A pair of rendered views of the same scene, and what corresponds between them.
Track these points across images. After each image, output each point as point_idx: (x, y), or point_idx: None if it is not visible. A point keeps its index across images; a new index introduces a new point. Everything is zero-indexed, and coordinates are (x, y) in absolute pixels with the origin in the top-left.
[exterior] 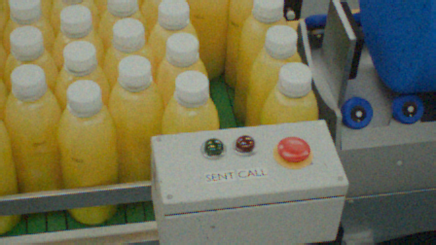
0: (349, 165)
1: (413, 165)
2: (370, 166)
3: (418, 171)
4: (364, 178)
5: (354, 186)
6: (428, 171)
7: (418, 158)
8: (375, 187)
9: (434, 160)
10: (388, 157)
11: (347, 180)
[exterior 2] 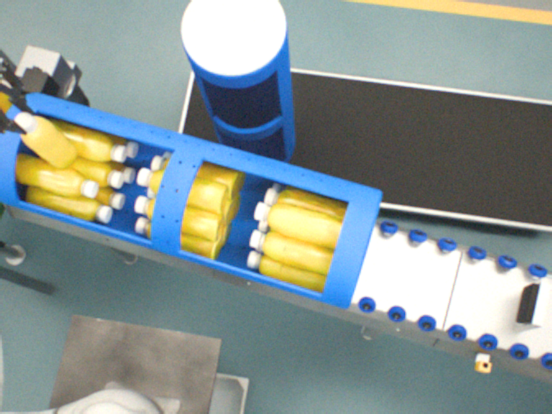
0: (16, 209)
1: (48, 222)
2: (26, 213)
3: (52, 225)
4: (25, 217)
5: (21, 217)
6: (57, 227)
7: (50, 220)
8: (32, 222)
9: (59, 224)
10: (34, 213)
11: (17, 214)
